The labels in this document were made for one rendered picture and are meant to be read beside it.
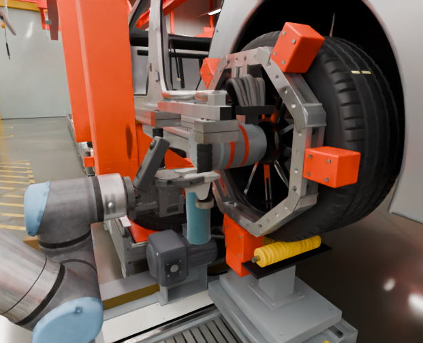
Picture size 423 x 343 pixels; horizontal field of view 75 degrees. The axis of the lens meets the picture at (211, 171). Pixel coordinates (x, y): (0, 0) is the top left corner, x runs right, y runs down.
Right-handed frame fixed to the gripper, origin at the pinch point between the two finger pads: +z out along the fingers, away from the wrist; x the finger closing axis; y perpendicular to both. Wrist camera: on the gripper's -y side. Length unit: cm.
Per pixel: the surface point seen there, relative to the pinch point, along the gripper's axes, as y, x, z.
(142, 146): 4, -61, 0
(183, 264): 51, -39, 8
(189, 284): 74, -54, 17
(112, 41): -36, -60, -9
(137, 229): 56, -88, 1
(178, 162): 13, -61, 16
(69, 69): -39, -253, -15
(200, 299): 75, -43, 18
